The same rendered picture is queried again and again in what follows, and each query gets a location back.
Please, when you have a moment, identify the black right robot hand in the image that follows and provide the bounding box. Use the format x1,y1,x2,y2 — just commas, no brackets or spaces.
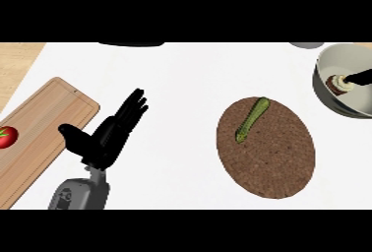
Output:
342,68,372,87

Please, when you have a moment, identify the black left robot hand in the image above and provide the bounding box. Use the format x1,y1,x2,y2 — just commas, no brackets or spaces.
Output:
56,88,149,171

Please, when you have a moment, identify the brown cupcake with white frosting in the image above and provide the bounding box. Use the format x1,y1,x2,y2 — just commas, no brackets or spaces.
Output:
325,74,356,96

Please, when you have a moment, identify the grey bowl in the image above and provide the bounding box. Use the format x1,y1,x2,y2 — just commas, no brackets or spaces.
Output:
311,42,372,119

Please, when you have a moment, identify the brown oval placemat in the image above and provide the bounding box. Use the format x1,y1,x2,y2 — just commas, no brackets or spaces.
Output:
215,96,317,200

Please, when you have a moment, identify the wooden cutting board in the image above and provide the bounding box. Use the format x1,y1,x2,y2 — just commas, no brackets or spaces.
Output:
0,77,102,211

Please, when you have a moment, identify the grey round object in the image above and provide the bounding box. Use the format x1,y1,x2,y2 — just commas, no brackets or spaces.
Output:
288,41,326,50

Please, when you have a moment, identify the red tomato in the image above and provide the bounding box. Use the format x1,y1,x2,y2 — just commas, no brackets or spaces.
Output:
0,125,21,150

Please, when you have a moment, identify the green cucumber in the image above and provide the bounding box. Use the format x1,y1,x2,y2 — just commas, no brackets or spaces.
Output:
233,96,272,145

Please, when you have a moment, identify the black flat object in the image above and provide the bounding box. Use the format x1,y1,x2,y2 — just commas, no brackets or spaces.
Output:
97,41,165,47

